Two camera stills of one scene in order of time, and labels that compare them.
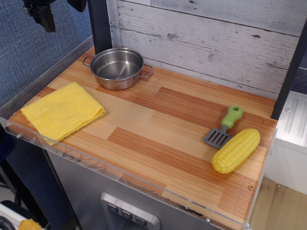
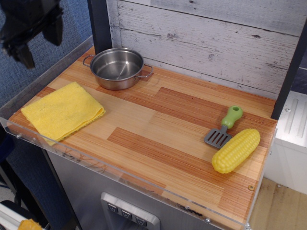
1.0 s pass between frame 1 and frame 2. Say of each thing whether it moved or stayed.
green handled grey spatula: stayed
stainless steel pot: stayed
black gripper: moved
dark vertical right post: stayed
